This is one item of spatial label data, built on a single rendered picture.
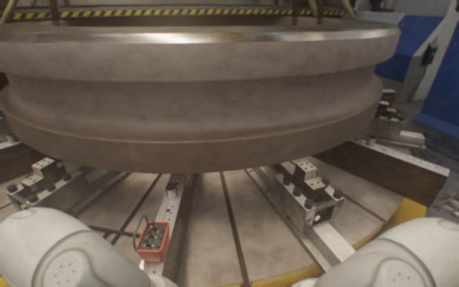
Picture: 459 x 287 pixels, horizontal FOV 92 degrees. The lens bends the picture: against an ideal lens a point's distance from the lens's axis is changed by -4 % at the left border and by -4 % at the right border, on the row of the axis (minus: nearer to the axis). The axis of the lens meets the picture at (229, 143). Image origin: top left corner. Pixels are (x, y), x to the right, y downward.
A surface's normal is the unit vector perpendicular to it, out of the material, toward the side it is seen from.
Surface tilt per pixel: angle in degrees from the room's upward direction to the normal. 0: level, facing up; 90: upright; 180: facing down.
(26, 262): 43
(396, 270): 27
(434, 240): 2
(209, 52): 90
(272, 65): 90
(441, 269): 33
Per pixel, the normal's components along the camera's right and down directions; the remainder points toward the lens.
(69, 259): 0.00, -0.54
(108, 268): 0.88, -0.44
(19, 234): -0.15, -0.70
